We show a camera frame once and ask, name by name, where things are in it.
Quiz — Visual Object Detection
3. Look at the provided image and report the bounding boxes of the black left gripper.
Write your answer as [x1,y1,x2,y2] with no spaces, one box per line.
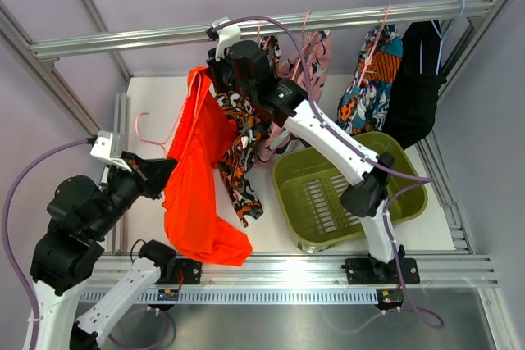
[90,151,178,239]

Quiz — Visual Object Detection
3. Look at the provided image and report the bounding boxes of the pink hanger of orange shorts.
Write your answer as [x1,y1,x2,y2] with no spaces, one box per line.
[127,76,188,159]

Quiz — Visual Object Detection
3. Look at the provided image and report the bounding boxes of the bright orange shorts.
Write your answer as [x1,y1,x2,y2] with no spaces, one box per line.
[162,66,252,267]

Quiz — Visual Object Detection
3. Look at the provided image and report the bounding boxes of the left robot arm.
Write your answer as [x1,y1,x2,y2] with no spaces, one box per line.
[28,152,177,349]

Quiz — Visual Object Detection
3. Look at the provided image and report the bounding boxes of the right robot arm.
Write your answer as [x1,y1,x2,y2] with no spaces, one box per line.
[207,40,404,283]

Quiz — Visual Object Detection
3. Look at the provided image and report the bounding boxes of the pink hanger of camouflage shorts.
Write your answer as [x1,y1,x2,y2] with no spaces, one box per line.
[256,20,270,51]

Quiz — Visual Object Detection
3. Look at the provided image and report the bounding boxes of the grey orange camouflage shorts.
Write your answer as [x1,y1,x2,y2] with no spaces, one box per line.
[212,35,282,229]

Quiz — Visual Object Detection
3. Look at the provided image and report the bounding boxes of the pink hanger of floral shorts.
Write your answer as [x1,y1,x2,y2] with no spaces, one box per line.
[291,10,317,82]

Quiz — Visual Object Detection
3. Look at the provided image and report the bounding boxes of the pink floral shorts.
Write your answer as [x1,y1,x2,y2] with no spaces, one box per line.
[256,30,332,165]

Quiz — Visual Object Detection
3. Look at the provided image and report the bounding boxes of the pink hanger of blue shorts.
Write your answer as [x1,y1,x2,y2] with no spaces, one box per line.
[355,2,393,85]

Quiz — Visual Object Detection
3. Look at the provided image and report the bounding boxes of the blue orange patterned shorts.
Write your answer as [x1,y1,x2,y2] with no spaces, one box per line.
[336,25,403,135]

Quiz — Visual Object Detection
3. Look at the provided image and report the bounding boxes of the black mesh shorts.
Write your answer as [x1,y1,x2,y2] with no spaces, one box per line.
[382,21,446,149]

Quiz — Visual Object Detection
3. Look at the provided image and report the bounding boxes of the light blue hanger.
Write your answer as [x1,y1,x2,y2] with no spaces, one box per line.
[431,0,467,75]

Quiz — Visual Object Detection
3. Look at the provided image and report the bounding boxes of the olive green plastic basket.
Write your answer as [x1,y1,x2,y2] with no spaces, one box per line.
[272,132,428,254]

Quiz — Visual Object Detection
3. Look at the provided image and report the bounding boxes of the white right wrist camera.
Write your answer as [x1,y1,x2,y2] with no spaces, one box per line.
[206,17,241,61]

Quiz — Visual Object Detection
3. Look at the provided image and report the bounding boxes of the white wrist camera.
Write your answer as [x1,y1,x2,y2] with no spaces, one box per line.
[90,130,131,172]
[206,17,241,61]

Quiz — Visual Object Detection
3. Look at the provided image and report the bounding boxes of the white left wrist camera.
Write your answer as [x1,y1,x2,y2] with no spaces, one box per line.
[90,130,131,172]

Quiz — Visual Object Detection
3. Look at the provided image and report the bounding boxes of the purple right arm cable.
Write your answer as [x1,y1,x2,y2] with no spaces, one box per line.
[211,16,446,334]

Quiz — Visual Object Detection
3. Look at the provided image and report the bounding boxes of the aluminium frame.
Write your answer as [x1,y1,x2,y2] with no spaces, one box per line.
[0,0,525,350]

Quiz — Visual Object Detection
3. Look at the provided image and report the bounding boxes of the white slotted cable duct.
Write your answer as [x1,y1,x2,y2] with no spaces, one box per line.
[80,288,379,305]

